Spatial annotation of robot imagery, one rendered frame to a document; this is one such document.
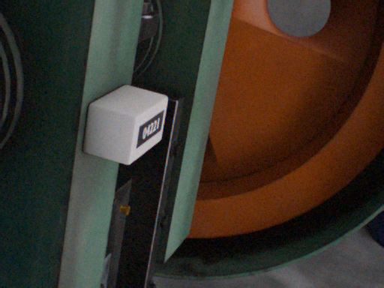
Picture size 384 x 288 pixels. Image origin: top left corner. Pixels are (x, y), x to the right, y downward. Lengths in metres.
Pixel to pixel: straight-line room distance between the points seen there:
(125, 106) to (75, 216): 0.10
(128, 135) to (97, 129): 0.02
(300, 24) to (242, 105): 2.99
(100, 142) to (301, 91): 0.56
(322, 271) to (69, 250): 2.74
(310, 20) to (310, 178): 3.03
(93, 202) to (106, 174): 0.03
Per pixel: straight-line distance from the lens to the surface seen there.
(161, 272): 1.18
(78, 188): 0.62
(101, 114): 0.59
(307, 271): 3.32
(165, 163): 0.87
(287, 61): 1.11
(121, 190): 0.86
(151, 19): 0.77
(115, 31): 0.61
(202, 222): 1.17
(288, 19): 4.12
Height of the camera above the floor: 1.52
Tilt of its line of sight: 20 degrees down
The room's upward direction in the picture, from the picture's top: 10 degrees clockwise
